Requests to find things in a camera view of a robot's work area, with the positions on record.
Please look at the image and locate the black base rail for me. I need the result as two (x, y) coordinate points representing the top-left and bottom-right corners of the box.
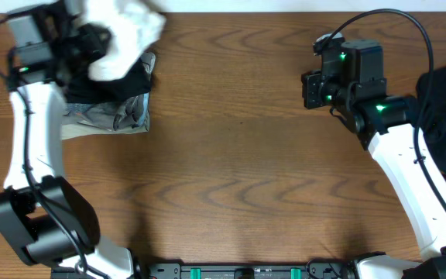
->
(50, 261), (355, 279)

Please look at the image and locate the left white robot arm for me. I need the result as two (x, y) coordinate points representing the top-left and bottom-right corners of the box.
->
(0, 12), (140, 278)

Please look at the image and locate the black folded garment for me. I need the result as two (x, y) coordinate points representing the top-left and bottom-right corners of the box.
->
(66, 58), (152, 105)

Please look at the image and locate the white printed t-shirt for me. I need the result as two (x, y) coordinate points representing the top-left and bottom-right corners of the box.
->
(81, 0), (166, 81)

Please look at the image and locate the grey folded garment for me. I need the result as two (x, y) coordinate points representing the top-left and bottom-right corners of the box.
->
(62, 93), (150, 135)

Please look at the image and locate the beige folded garment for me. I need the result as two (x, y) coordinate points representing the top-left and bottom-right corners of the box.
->
(60, 50), (156, 140)

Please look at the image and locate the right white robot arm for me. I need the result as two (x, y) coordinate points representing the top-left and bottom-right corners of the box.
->
(301, 71), (446, 278)

